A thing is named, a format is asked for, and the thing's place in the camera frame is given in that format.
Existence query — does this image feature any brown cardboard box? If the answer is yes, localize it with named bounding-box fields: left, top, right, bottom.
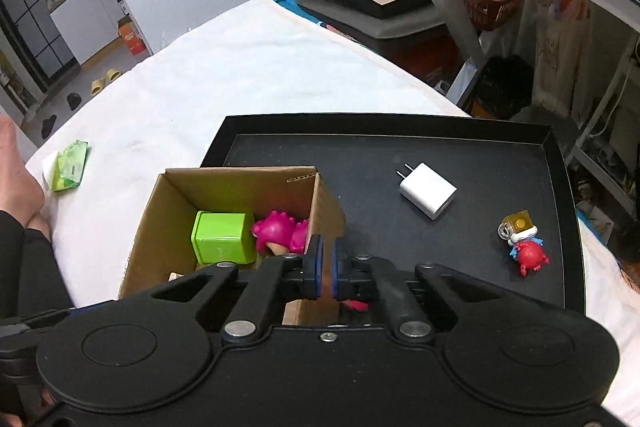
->
left=118, top=165, right=347, bottom=328

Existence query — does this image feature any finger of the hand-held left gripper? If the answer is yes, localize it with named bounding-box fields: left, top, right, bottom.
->
left=0, top=308, right=81, bottom=343

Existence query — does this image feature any white charger plug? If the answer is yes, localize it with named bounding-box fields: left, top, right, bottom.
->
left=396, top=162, right=458, bottom=221

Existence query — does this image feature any beige tote bag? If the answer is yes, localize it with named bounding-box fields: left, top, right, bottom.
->
left=532, top=0, right=593, bottom=118

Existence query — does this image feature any black bag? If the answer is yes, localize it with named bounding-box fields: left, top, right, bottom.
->
left=472, top=55, right=536, bottom=120

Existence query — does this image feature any person's leg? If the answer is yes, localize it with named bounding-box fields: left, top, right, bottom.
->
left=0, top=114, right=76, bottom=323

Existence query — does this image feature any green tissue packet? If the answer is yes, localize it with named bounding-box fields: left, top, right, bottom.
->
left=50, top=140, right=92, bottom=192

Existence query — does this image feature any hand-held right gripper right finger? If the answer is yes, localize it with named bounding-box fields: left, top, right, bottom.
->
left=332, top=237, right=547, bottom=342

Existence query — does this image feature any small red figurine keychain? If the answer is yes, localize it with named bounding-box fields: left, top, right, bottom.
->
left=497, top=209, right=552, bottom=278

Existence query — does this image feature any black tray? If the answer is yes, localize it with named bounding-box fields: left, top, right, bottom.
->
left=200, top=114, right=586, bottom=323

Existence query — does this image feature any green cube box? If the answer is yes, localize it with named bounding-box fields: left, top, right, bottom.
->
left=191, top=210, right=257, bottom=265

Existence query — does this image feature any orange box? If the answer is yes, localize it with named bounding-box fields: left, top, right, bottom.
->
left=117, top=17, right=148, bottom=55

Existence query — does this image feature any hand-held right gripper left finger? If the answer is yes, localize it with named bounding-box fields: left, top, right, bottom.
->
left=150, top=234, right=326, bottom=343

